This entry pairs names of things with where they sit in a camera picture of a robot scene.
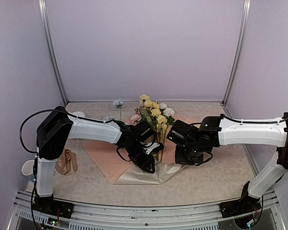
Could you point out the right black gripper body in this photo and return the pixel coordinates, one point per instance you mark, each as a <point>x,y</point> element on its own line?
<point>191,155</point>

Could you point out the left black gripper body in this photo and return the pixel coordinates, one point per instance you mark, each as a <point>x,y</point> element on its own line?
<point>133,151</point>

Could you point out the pink fake rose stem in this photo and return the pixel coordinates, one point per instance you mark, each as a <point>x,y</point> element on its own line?
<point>136,117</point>

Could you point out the pink wrapping paper sheet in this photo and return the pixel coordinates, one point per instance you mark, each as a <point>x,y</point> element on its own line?
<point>120,172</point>

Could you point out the white fake rose stem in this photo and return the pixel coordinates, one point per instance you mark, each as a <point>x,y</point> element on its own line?
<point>168,112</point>

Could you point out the yellow fake flower stem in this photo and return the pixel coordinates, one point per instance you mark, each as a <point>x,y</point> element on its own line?
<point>151,112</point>

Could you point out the blue fake flower stem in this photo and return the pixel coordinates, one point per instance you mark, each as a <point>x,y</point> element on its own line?
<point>117,104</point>

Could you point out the brown ribbon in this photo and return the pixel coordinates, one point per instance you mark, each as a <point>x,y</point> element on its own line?
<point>66,162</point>

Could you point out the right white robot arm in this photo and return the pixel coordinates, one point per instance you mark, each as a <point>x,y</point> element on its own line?
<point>272,132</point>

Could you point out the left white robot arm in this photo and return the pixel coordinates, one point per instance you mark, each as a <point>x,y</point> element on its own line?
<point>59,126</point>

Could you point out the white bowl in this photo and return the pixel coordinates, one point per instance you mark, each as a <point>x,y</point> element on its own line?
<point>79,114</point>

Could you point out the light blue mug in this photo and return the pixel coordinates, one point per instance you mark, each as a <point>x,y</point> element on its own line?
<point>31,178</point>

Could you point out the white paper cup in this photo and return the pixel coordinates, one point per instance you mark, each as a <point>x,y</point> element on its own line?
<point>28,168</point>

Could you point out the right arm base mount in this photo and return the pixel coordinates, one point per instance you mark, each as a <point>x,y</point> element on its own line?
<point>243,205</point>

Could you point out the front aluminium rail frame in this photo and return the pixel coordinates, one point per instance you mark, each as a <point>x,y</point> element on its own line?
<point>86,216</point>

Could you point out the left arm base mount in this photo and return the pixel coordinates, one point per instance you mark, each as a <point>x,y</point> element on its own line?
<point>51,206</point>

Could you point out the right aluminium corner post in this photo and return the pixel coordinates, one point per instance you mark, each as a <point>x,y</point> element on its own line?
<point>238,52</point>

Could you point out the aluminium corner post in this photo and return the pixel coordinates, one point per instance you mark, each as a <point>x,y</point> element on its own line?
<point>238,52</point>
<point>47,31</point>

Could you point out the left aluminium corner post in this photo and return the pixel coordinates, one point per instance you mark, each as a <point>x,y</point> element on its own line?
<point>47,31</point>

